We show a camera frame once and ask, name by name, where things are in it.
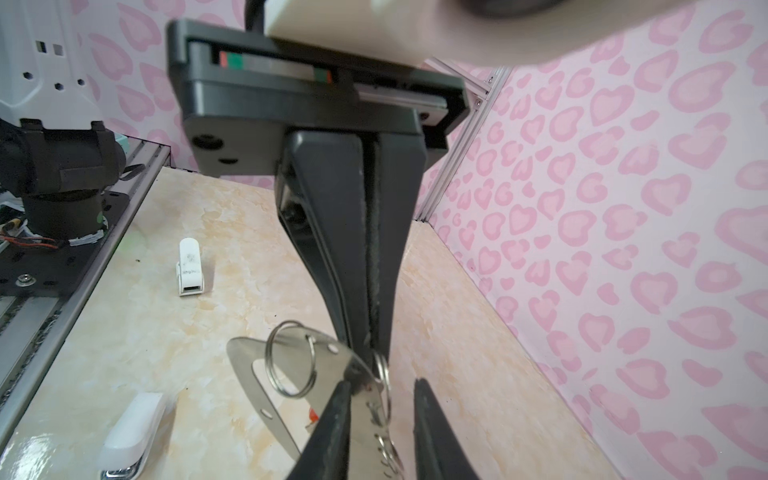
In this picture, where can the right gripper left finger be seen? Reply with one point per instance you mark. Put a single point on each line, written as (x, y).
(326, 455)

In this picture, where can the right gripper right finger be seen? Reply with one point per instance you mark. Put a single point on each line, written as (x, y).
(438, 453)

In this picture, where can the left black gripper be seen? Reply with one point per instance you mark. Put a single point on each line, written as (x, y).
(241, 92)

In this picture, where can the silver carabiner keyring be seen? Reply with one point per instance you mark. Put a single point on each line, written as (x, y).
(301, 363)

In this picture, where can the right white key tag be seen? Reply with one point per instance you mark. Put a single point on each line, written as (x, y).
(125, 450)

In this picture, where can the white key tag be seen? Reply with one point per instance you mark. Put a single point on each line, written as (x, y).
(189, 268)
(125, 450)

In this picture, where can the left white key tag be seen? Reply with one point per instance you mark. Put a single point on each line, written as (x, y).
(189, 268)

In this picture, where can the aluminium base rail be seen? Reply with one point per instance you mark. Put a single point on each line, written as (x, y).
(34, 328)

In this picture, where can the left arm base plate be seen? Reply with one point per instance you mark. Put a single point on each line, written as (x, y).
(46, 272)

